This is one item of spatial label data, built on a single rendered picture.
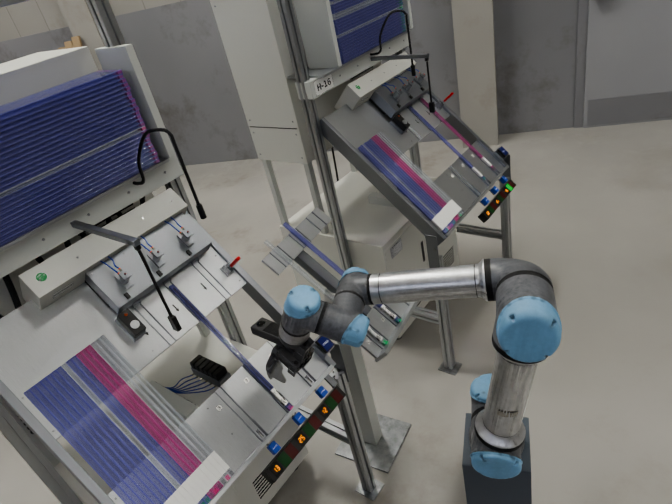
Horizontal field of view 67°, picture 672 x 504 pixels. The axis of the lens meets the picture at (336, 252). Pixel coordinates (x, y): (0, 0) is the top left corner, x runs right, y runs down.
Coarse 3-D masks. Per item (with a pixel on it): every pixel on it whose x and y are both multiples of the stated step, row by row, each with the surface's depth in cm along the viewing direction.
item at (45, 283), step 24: (168, 192) 157; (144, 216) 150; (168, 216) 153; (96, 240) 141; (48, 264) 133; (72, 264) 135; (96, 264) 139; (24, 288) 132; (48, 288) 130; (72, 288) 139
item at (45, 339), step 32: (160, 288) 150; (192, 288) 154; (224, 288) 158; (0, 320) 129; (32, 320) 132; (64, 320) 135; (96, 320) 139; (160, 320) 146; (192, 320) 150; (0, 352) 126; (32, 352) 129; (64, 352) 132; (128, 352) 138; (160, 352) 142; (32, 384) 125
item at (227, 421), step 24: (264, 360) 153; (312, 360) 159; (240, 384) 146; (288, 384) 152; (312, 384) 155; (216, 408) 140; (240, 408) 143; (264, 408) 146; (216, 432) 138; (240, 432) 140; (264, 432) 142; (240, 456) 137
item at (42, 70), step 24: (72, 48) 150; (0, 72) 134; (24, 72) 135; (48, 72) 140; (72, 72) 145; (0, 96) 132; (24, 96) 136; (72, 240) 153; (0, 288) 140; (0, 312) 141; (48, 456) 160
